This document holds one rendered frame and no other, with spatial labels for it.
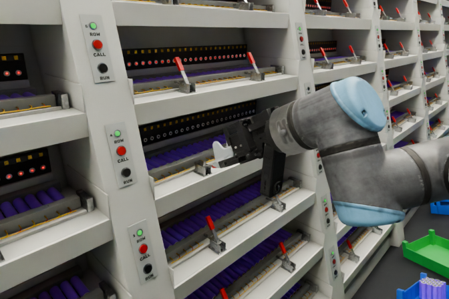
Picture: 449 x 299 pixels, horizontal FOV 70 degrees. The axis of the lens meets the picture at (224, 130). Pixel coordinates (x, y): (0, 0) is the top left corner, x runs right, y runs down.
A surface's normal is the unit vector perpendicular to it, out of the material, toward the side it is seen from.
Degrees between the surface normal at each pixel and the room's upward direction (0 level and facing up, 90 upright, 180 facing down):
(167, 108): 105
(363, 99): 70
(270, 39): 90
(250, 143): 75
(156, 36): 90
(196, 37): 90
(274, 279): 15
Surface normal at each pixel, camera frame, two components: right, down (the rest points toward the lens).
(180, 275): 0.01, -0.95
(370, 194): -0.16, -0.15
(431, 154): -0.15, -0.68
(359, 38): -0.69, 0.22
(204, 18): 0.72, 0.22
